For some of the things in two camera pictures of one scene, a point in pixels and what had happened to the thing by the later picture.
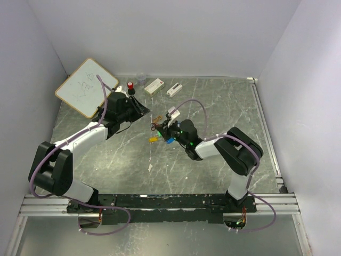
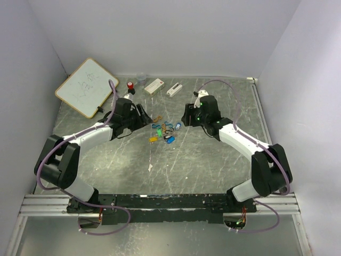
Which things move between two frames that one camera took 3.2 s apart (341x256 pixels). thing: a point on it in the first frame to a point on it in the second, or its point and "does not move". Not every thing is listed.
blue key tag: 170,140 does not move
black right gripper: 163,131 to 187,119
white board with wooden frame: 82,90 does not move
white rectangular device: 175,89 does not move
